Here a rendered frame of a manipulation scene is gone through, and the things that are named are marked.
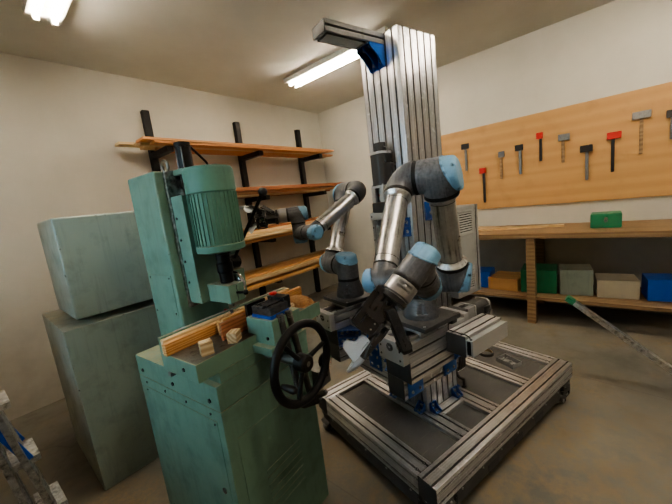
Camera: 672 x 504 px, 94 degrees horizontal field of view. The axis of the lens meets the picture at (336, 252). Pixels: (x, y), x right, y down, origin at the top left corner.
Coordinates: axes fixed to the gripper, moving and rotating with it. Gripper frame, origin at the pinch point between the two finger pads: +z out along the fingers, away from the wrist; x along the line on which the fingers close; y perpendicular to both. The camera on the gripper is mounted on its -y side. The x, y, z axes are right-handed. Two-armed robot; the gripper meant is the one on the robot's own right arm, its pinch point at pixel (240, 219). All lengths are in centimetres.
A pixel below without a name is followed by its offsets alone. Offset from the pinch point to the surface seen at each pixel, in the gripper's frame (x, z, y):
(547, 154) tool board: 37, -280, -122
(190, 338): 5, 12, 73
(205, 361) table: 1, 3, 87
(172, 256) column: -10.5, 19.9, 43.5
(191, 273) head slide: -5, 13, 49
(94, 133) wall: -17, 136, -163
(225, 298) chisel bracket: 1, 1, 59
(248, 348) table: 10, -7, 77
